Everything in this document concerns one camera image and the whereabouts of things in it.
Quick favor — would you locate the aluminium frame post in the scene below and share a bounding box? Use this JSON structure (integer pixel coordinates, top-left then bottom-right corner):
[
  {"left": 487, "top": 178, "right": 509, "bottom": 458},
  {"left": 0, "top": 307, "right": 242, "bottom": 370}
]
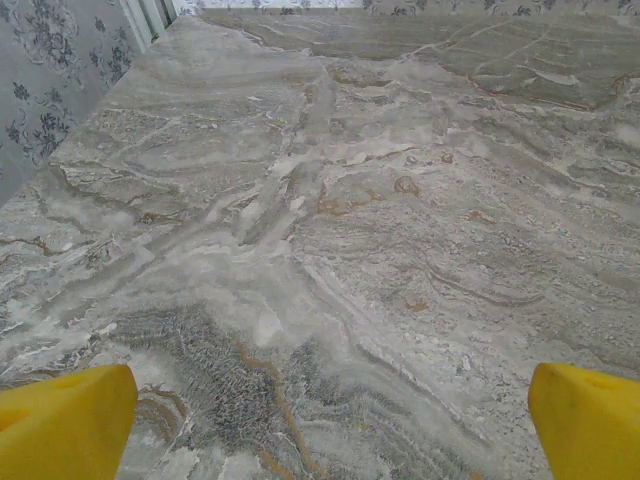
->
[{"left": 121, "top": 0, "right": 177, "bottom": 54}]

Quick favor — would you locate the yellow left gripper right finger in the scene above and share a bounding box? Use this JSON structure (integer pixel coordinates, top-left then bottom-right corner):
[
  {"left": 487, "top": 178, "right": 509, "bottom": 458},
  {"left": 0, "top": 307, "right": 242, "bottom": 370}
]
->
[{"left": 528, "top": 362, "right": 640, "bottom": 480}]

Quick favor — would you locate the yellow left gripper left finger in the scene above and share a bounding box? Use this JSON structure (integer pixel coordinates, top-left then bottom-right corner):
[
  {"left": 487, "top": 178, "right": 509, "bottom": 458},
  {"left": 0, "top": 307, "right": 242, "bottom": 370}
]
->
[{"left": 0, "top": 363, "right": 139, "bottom": 480}]

